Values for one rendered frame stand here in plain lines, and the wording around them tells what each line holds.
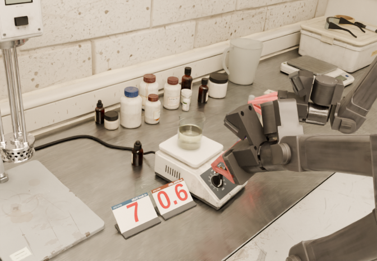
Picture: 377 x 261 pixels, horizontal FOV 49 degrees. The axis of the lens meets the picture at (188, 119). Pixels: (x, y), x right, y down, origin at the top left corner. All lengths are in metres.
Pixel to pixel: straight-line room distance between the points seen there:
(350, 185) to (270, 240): 0.33
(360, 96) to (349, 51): 0.83
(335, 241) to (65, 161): 0.70
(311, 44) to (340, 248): 1.45
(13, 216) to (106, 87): 0.52
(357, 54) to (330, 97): 0.84
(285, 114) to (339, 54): 1.21
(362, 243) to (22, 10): 0.59
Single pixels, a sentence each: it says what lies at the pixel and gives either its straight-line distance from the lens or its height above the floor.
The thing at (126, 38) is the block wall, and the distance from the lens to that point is 1.33.
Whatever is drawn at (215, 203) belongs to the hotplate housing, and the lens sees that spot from 0.95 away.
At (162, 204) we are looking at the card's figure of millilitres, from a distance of 0.94.
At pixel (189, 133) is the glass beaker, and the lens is 0.96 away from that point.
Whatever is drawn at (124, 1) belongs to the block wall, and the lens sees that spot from 1.30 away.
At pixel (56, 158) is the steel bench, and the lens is 1.12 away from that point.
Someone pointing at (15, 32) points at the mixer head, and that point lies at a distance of 0.71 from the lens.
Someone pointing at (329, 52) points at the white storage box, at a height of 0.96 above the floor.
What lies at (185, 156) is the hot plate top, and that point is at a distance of 0.97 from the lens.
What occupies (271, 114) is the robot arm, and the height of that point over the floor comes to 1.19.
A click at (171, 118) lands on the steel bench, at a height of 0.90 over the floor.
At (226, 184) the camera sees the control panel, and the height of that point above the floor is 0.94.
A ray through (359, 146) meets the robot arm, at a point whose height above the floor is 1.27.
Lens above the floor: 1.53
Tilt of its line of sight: 29 degrees down
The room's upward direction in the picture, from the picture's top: 6 degrees clockwise
